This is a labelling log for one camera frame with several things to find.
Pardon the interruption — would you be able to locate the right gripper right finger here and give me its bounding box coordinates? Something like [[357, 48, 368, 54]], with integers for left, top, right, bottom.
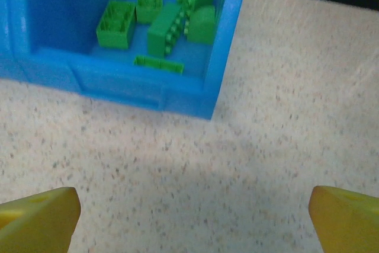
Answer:
[[308, 185, 379, 253]]

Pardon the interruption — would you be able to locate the green rectangular lego brick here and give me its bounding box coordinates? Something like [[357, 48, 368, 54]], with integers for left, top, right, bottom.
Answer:
[[135, 0, 163, 25], [96, 0, 137, 50], [147, 2, 186, 58], [133, 54, 185, 75]]

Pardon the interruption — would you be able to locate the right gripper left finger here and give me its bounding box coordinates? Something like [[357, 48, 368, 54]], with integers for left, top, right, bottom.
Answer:
[[0, 187, 81, 253]]

